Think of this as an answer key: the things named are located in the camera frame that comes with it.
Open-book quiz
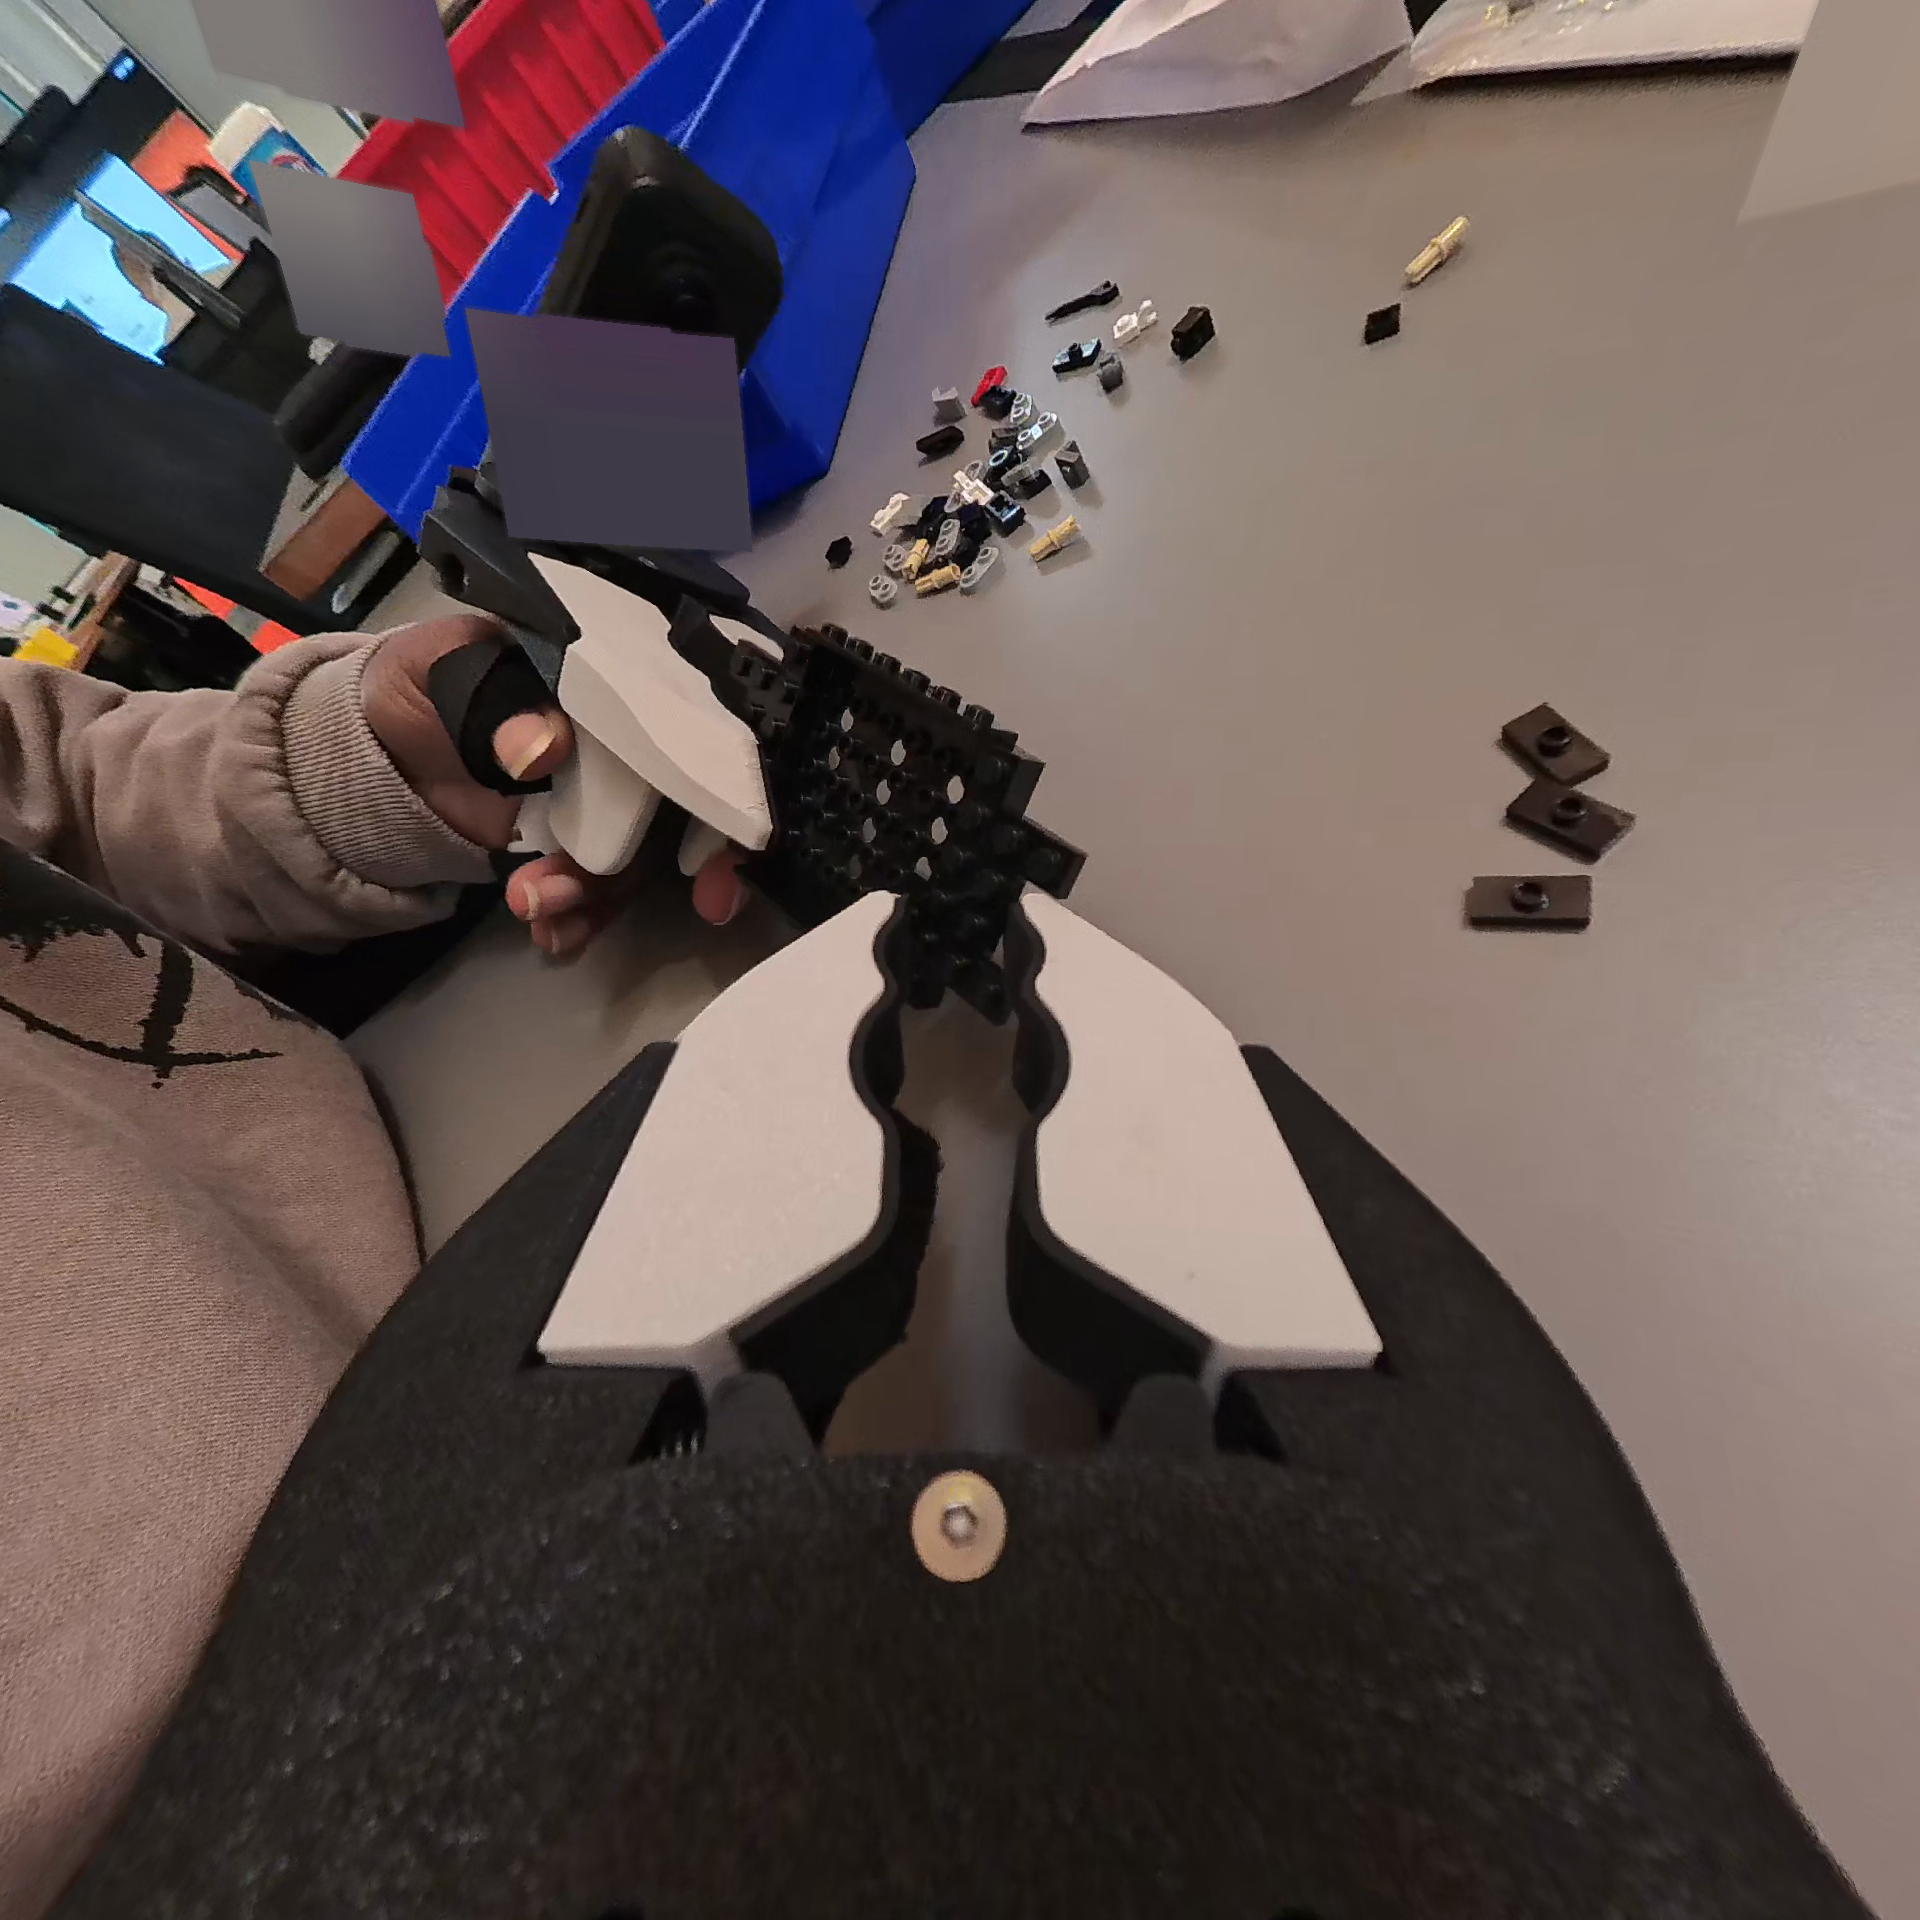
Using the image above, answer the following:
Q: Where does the torn white paper bag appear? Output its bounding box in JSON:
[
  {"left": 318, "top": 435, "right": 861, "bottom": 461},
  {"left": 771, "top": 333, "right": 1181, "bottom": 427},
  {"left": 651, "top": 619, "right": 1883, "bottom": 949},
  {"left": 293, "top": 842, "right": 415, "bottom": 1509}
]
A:
[{"left": 1019, "top": 0, "right": 1420, "bottom": 127}]

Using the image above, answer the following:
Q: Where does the person's left forearm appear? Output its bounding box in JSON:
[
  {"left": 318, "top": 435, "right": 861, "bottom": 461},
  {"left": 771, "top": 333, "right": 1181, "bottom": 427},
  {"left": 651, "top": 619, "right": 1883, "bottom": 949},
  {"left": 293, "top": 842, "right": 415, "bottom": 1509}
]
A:
[{"left": 0, "top": 631, "right": 504, "bottom": 963}]

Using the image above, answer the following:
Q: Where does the black chair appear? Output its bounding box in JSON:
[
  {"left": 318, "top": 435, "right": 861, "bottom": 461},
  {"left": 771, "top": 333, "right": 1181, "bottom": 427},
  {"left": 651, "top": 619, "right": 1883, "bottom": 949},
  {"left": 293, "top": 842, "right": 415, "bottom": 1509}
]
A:
[{"left": 0, "top": 285, "right": 324, "bottom": 639}]

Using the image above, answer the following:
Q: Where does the grey desk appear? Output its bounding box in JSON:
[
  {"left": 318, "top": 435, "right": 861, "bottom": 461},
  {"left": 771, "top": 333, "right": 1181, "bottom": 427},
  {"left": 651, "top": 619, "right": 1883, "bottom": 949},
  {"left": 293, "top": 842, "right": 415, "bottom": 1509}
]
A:
[{"left": 352, "top": 0, "right": 1920, "bottom": 1907}]

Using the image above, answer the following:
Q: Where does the pile of small brick pieces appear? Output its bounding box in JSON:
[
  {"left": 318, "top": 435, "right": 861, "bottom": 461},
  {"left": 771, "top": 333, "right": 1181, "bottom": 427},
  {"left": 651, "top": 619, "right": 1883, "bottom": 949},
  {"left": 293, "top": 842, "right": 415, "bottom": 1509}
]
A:
[{"left": 823, "top": 276, "right": 1220, "bottom": 605}]

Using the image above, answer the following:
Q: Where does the person's left hand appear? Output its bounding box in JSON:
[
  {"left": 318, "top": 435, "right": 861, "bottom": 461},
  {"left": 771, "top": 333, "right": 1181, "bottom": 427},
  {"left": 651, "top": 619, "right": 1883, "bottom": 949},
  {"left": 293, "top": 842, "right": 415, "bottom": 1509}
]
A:
[{"left": 357, "top": 619, "right": 755, "bottom": 961}]

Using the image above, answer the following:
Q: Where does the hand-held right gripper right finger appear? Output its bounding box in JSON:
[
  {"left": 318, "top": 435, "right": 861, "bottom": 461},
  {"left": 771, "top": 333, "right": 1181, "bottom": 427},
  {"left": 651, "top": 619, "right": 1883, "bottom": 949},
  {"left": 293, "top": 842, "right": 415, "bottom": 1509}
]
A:
[{"left": 1014, "top": 893, "right": 1385, "bottom": 1373}]

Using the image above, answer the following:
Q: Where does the small black brick plate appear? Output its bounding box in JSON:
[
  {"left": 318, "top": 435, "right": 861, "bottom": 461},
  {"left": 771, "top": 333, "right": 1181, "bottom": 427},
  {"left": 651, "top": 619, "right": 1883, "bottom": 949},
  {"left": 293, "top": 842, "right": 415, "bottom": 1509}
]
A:
[
  {"left": 1465, "top": 873, "right": 1596, "bottom": 933},
  {"left": 1500, "top": 701, "right": 1614, "bottom": 782},
  {"left": 1503, "top": 777, "right": 1636, "bottom": 863}
]

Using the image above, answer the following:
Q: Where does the blue plastic bin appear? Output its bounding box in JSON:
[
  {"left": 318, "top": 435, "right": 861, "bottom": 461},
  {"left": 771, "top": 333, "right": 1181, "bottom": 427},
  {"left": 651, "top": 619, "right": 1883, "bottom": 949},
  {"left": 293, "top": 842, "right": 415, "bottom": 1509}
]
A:
[{"left": 343, "top": 0, "right": 1037, "bottom": 529}]

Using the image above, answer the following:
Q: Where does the black brick plate assembly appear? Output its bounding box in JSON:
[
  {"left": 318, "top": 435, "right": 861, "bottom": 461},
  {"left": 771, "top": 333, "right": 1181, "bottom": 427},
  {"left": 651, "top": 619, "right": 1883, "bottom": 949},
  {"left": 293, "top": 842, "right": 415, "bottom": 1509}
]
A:
[{"left": 735, "top": 622, "right": 1087, "bottom": 1022}]

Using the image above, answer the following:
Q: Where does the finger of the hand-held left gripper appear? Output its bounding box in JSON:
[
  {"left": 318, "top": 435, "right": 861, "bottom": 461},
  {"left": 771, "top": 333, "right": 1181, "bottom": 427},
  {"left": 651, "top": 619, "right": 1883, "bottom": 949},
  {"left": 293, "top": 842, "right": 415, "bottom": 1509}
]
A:
[
  {"left": 527, "top": 550, "right": 779, "bottom": 875},
  {"left": 662, "top": 595, "right": 798, "bottom": 711}
]

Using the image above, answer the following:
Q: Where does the red plastic bin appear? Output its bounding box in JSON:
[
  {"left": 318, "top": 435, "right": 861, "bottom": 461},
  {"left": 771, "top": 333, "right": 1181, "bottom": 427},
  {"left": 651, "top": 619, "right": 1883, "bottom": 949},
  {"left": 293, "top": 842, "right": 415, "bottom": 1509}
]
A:
[{"left": 336, "top": 0, "right": 669, "bottom": 302}]

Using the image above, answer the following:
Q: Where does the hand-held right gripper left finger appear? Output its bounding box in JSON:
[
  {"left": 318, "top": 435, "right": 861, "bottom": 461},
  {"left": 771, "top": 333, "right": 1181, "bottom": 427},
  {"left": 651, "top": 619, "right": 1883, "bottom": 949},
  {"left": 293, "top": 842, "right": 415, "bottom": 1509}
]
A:
[{"left": 535, "top": 893, "right": 902, "bottom": 1372}]

